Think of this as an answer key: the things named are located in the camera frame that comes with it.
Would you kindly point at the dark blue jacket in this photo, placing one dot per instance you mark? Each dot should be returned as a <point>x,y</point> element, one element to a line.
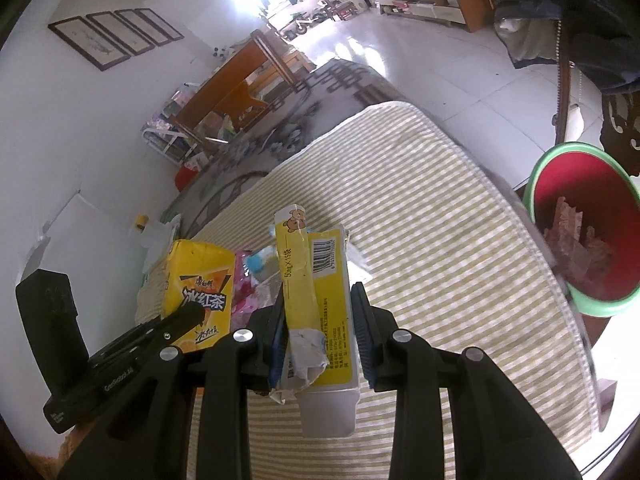
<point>575,10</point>

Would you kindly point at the red bin with green rim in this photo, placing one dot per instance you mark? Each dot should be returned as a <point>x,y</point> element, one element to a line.
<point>605,200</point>

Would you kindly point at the small red container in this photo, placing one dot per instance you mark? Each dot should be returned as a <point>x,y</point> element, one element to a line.
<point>184,178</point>

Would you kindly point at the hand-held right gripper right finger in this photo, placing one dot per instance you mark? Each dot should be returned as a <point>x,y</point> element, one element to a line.
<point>362,335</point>

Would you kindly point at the yellow drink carton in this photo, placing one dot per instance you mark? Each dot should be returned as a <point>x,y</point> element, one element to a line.
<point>200,275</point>

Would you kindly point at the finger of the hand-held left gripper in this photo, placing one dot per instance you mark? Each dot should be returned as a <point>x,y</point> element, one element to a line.
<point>175,322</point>

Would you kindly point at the small bicycle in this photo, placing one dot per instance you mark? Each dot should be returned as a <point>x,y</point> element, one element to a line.
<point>300,22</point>

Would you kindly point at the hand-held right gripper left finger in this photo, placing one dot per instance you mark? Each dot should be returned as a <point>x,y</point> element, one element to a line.
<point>277,345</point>

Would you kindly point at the brown wooden desk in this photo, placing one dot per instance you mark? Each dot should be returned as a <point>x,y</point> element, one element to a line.
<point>235,85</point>

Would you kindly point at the grey patterned blanket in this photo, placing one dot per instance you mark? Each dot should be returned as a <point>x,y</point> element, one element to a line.
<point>340,85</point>

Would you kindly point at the yellow cardboard box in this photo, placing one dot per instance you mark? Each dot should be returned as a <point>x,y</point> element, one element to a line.
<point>325,300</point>

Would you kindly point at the dark carved wooden chair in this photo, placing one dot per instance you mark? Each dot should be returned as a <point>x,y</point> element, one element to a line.
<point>620,120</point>

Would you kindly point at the yellow capped bottle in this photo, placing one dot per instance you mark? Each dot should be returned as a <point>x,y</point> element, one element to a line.
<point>141,222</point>

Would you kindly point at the white board panel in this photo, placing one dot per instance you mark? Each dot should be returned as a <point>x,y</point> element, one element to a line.
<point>75,230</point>

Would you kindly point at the wooden tv cabinet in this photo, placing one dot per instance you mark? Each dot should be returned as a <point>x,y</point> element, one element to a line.
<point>430,5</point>

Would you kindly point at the framed wall picture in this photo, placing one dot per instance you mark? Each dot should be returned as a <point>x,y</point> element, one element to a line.
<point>90,42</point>
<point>145,26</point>
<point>122,32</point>
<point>161,24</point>

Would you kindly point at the colourful plastic wrapper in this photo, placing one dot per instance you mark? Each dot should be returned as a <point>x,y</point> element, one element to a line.
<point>252,285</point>

